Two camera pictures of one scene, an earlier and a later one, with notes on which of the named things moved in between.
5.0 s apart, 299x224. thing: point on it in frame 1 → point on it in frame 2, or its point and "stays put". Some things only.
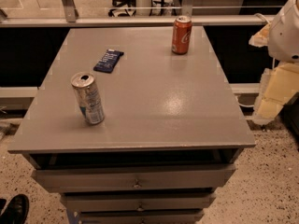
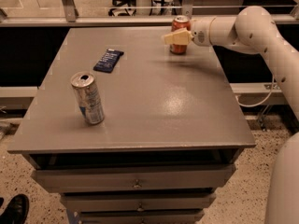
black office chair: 124,7 stays put
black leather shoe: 16,210 stays put
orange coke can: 181,35 stays put
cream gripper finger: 278,85 → 200,34
